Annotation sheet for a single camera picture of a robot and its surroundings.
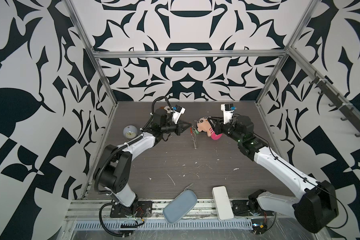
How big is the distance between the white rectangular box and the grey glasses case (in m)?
0.11

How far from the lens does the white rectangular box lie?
27.6 inches

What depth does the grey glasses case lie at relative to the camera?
2.34ft
